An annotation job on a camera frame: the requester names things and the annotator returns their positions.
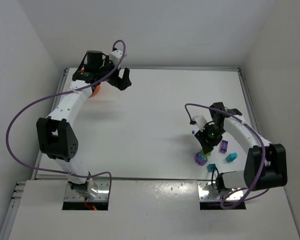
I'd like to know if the lime green lego brick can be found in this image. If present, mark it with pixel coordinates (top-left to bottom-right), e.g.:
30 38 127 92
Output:
200 150 211 158

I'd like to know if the purple flower lego piece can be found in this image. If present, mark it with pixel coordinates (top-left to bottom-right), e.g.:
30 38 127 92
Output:
194 152 208 166

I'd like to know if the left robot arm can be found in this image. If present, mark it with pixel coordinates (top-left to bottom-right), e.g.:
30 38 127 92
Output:
36 48 132 199

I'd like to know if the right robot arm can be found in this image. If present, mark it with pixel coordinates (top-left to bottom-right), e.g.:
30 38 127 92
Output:
190 102 288 192

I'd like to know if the purple lego brick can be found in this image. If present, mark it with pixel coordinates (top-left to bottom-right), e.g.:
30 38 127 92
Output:
219 140 229 154

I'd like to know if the teal lego brick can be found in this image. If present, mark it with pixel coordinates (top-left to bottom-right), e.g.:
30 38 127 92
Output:
207 163 216 173
225 152 238 163

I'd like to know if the orange divided container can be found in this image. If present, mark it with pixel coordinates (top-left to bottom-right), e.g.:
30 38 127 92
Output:
90 84 101 98

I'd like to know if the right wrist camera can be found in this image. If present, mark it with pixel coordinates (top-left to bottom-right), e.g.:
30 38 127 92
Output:
190 115 208 132

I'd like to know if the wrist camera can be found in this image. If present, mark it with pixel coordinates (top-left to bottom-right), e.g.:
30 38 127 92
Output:
109 49 126 65
190 115 208 132

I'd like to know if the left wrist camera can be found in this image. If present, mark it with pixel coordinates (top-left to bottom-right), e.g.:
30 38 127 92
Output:
109 49 126 65

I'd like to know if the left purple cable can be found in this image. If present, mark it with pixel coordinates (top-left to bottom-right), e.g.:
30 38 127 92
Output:
5 39 128 198

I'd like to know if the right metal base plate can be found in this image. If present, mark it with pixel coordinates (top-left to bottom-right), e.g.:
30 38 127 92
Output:
197 180 244 202

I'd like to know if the metal base plate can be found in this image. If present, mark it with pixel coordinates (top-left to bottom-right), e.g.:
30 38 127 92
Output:
64 180 109 202
197 180 244 202

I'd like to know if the aluminium table frame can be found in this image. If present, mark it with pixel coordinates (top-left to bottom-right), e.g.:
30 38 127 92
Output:
0 65 283 240

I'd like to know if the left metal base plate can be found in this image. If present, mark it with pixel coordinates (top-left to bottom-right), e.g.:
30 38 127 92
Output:
64 180 109 202

